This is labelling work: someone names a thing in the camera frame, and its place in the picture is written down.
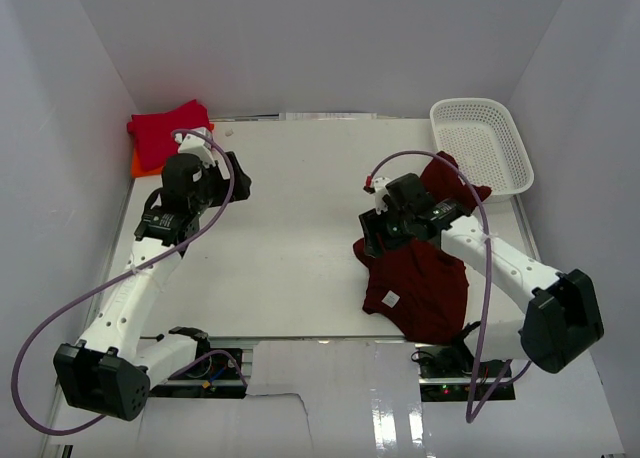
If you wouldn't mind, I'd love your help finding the white perforated plastic basket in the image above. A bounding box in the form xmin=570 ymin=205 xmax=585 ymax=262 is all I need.
xmin=430 ymin=98 xmax=534 ymax=202

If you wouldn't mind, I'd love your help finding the dark red t-shirt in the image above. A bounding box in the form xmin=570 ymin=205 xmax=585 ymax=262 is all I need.
xmin=353 ymin=152 xmax=491 ymax=345

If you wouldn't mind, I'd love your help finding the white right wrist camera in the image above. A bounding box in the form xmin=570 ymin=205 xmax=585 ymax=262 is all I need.
xmin=364 ymin=176 xmax=391 ymax=215

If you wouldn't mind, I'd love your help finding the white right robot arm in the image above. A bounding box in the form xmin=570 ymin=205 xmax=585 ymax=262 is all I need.
xmin=359 ymin=173 xmax=604 ymax=374

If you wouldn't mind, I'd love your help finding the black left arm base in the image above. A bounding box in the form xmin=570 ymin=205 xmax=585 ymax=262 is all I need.
xmin=151 ymin=348 xmax=251 ymax=399

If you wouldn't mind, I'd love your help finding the folded orange t-shirt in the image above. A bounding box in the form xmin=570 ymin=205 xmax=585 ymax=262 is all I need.
xmin=130 ymin=122 xmax=215 ymax=178

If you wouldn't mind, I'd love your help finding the folded bright red t-shirt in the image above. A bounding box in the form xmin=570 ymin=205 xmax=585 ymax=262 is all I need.
xmin=127 ymin=100 xmax=211 ymax=178

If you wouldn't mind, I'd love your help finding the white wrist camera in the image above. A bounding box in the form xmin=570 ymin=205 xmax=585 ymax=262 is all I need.
xmin=172 ymin=127 xmax=216 ymax=167
xmin=364 ymin=176 xmax=391 ymax=215

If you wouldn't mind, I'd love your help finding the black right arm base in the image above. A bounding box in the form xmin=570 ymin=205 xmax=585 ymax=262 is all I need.
xmin=410 ymin=346 xmax=505 ymax=403

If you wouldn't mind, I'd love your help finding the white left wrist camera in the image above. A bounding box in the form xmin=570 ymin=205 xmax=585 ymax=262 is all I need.
xmin=172 ymin=127 xmax=216 ymax=167

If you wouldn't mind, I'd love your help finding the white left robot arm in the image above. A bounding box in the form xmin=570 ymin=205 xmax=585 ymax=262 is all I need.
xmin=53 ymin=152 xmax=251 ymax=421

